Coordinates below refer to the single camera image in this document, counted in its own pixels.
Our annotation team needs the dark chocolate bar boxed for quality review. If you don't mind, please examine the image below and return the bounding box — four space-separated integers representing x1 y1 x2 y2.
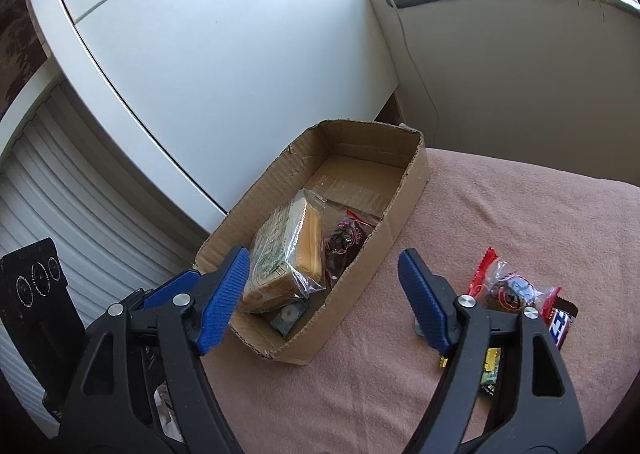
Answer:
542 296 581 352

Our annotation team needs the clear bread packet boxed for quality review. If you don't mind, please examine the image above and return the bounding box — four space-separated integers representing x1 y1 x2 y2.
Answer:
241 189 331 315

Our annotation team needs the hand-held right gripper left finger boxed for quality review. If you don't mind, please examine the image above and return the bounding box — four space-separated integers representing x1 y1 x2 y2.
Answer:
54 247 251 454

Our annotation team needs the dark patterned cloth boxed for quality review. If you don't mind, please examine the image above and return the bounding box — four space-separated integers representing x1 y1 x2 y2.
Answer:
0 0 51 107

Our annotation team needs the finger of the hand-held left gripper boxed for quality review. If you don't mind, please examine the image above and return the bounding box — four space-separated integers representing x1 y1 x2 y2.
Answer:
131 270 202 307

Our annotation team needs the white ribbed radiator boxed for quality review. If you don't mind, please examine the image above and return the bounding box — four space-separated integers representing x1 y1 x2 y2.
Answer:
0 84 211 435

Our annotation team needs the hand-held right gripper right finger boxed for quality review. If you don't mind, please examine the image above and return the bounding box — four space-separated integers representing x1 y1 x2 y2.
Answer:
397 248 588 454

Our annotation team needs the dark printed snack packet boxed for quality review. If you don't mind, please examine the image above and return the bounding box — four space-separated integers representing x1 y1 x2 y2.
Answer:
477 348 506 397

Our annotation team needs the red dark snack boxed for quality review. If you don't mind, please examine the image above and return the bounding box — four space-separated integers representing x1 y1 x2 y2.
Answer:
320 209 383 285
466 247 562 315

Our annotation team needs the small green snack packet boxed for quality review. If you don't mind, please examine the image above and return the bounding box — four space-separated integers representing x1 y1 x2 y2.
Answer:
270 301 307 337

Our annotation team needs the brown cardboard box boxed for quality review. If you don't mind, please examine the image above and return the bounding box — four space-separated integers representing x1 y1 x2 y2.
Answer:
192 119 431 366

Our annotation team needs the white wardrobe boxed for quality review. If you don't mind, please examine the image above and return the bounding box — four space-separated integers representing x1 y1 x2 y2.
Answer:
22 0 401 235

